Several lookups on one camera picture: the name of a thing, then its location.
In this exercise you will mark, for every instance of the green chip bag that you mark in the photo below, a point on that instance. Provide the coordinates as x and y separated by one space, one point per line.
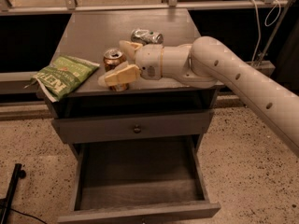
62 76

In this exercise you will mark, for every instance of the closed grey upper drawer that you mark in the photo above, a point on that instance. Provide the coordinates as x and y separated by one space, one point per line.
113 128

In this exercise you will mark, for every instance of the round drawer knob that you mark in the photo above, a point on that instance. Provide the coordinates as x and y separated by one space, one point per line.
137 129

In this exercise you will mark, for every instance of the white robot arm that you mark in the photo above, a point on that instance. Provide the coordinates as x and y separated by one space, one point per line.
204 63

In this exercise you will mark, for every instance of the orange soda can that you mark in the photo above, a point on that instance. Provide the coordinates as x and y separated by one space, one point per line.
112 58

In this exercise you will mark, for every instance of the open grey lower drawer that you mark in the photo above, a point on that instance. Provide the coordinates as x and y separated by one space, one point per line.
146 181

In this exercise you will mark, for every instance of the grey wooden cabinet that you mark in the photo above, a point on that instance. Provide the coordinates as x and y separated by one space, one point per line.
88 34

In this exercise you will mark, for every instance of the black floor stand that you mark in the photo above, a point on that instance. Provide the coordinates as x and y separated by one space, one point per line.
5 203

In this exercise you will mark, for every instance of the metal railing frame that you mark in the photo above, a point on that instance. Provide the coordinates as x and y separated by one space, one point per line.
30 28

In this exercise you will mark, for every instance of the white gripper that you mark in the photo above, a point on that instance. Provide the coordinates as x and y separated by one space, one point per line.
149 61

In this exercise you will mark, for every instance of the crushed silver green can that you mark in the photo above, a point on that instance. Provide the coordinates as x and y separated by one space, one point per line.
145 37

